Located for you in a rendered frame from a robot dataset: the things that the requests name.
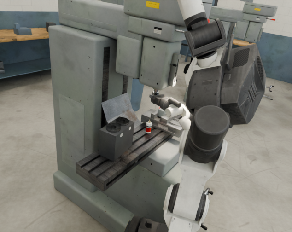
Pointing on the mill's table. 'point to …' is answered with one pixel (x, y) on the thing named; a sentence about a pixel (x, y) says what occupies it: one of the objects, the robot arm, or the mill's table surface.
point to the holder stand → (115, 138)
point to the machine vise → (178, 130)
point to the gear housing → (155, 29)
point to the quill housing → (157, 62)
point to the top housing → (160, 10)
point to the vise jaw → (166, 119)
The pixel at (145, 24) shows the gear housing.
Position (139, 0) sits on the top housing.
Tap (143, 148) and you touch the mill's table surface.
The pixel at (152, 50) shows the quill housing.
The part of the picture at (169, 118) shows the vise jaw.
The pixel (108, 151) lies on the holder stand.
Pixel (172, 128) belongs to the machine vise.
